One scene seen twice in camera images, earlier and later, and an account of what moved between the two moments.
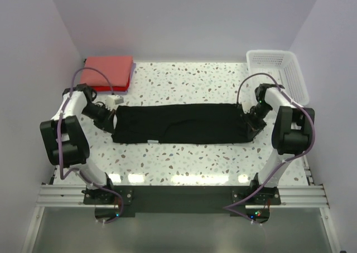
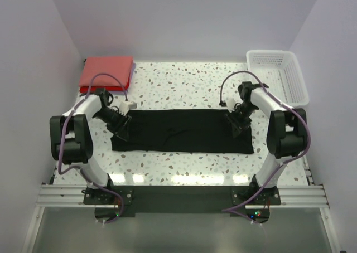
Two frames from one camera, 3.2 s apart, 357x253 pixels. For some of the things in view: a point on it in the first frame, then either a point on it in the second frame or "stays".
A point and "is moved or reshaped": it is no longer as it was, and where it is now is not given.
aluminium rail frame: x=52 y=195 stays
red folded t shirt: x=115 y=88 stays
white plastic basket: x=284 y=67 stays
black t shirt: x=180 y=123 is moved or reshaped
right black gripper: x=253 y=122 -> x=238 y=121
